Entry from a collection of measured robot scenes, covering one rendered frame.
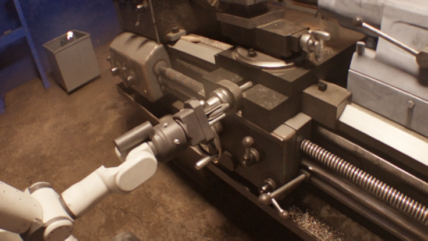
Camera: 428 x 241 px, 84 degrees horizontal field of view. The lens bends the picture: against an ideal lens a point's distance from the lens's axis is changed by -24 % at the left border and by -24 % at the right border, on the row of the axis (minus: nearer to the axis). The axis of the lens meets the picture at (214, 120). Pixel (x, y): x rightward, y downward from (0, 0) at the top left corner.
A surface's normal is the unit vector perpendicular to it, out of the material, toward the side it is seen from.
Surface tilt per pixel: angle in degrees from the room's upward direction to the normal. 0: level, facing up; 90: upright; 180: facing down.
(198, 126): 69
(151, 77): 90
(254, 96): 0
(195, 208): 0
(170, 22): 90
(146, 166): 84
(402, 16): 82
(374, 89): 90
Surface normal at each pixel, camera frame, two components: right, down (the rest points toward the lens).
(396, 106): -0.77, 0.45
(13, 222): 0.67, 0.58
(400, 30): -0.78, 0.24
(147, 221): -0.14, -0.80
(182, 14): 0.62, 0.39
